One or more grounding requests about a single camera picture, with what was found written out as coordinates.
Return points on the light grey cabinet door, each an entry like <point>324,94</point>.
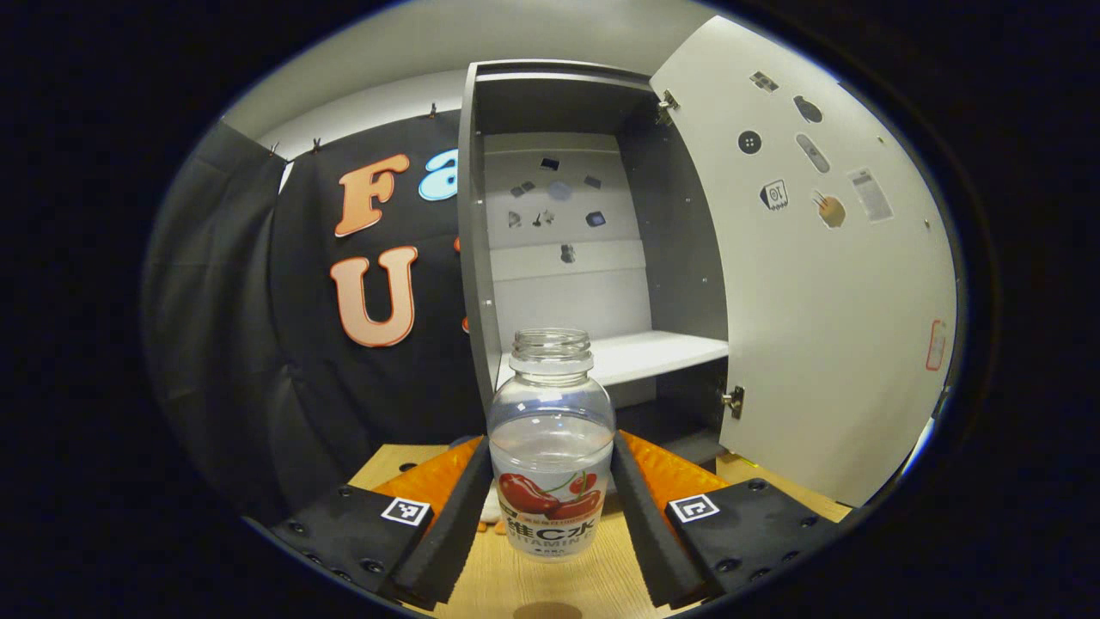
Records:
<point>816,344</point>

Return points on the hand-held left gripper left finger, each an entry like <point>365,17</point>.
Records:
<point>455,533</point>

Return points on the black backdrop cloth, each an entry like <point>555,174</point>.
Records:
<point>232,301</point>

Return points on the metal door hinge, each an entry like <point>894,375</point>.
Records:
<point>733,401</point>
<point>667,103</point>

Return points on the clear plastic bottle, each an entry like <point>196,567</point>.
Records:
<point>550,413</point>

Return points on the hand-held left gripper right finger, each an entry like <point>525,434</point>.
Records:
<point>644,533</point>

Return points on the white cabinet shelf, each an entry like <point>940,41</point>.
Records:
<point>653,352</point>

